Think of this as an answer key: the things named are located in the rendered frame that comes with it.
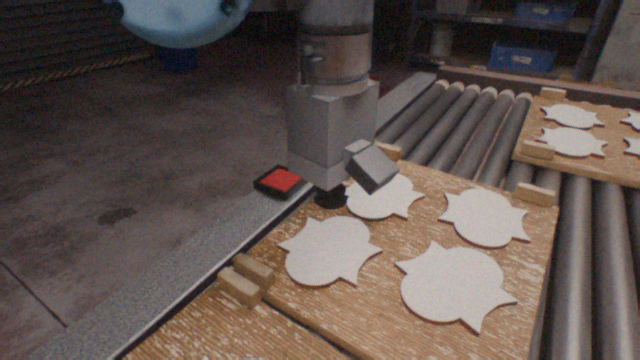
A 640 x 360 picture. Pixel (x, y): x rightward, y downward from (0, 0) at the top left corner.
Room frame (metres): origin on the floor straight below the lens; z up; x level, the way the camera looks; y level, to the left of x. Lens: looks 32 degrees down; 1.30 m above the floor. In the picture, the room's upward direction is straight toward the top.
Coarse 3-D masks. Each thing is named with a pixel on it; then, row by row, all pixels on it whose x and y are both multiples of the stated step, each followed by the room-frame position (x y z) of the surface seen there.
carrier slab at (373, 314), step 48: (432, 192) 0.53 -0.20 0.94; (384, 240) 0.41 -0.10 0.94; (432, 240) 0.41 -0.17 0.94; (288, 288) 0.32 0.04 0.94; (336, 288) 0.32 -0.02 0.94; (384, 288) 0.32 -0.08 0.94; (528, 288) 0.32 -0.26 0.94; (336, 336) 0.26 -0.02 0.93; (384, 336) 0.25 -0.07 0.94; (432, 336) 0.25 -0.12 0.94; (480, 336) 0.25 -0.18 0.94; (528, 336) 0.26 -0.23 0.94
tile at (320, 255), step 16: (320, 224) 0.44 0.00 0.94; (336, 224) 0.44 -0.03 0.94; (352, 224) 0.44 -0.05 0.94; (288, 240) 0.40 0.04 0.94; (304, 240) 0.40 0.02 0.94; (320, 240) 0.40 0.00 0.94; (336, 240) 0.40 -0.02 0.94; (352, 240) 0.40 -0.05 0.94; (368, 240) 0.40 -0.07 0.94; (288, 256) 0.37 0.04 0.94; (304, 256) 0.37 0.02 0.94; (320, 256) 0.37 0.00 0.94; (336, 256) 0.37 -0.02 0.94; (352, 256) 0.37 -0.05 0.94; (368, 256) 0.37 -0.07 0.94; (288, 272) 0.34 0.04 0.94; (304, 272) 0.34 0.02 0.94; (320, 272) 0.34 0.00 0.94; (336, 272) 0.34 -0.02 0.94; (352, 272) 0.34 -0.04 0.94; (320, 288) 0.32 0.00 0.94
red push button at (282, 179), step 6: (270, 174) 0.60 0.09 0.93; (276, 174) 0.61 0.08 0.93; (282, 174) 0.61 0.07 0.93; (288, 174) 0.61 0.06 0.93; (294, 174) 0.60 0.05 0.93; (264, 180) 0.58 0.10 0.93; (270, 180) 0.58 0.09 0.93; (276, 180) 0.58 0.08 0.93; (282, 180) 0.58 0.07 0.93; (288, 180) 0.58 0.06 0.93; (294, 180) 0.58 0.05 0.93; (276, 186) 0.56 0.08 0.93; (282, 186) 0.56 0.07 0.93; (288, 186) 0.56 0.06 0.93
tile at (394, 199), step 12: (396, 180) 0.56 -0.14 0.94; (408, 180) 0.56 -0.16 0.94; (348, 192) 0.52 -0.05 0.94; (360, 192) 0.52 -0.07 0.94; (384, 192) 0.52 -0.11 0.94; (396, 192) 0.52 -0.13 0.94; (408, 192) 0.52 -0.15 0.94; (348, 204) 0.49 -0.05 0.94; (360, 204) 0.49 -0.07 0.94; (372, 204) 0.49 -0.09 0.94; (384, 204) 0.49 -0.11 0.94; (396, 204) 0.49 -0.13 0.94; (408, 204) 0.49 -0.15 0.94; (360, 216) 0.46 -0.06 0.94; (372, 216) 0.46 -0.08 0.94; (384, 216) 0.46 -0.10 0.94; (396, 216) 0.46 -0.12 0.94
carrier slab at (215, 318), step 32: (192, 320) 0.27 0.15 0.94; (224, 320) 0.27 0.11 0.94; (256, 320) 0.27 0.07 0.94; (288, 320) 0.27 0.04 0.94; (160, 352) 0.24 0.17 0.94; (192, 352) 0.24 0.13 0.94; (224, 352) 0.24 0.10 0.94; (256, 352) 0.24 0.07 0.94; (288, 352) 0.24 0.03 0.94; (320, 352) 0.24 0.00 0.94
